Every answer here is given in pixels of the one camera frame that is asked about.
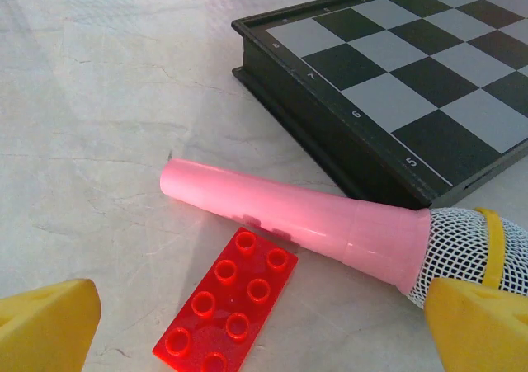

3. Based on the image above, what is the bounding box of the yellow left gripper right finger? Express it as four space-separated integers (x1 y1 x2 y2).
424 276 528 372

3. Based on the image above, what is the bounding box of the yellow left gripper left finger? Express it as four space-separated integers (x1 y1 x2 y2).
0 278 102 372

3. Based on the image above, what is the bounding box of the red flat eight-stud plate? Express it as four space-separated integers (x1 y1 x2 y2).
152 226 299 372

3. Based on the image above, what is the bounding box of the black folding chessboard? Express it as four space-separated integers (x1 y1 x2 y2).
230 0 528 210

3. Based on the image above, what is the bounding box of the pink toy microphone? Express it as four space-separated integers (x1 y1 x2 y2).
159 157 528 309

